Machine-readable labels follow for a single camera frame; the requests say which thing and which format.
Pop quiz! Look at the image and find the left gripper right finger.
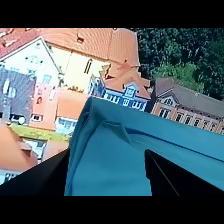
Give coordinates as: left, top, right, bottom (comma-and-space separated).
144, 148, 224, 197

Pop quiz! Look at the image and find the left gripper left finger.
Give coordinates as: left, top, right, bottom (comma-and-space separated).
0, 147, 71, 197

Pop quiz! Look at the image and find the blue shirt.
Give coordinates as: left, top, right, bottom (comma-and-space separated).
63, 96, 224, 197

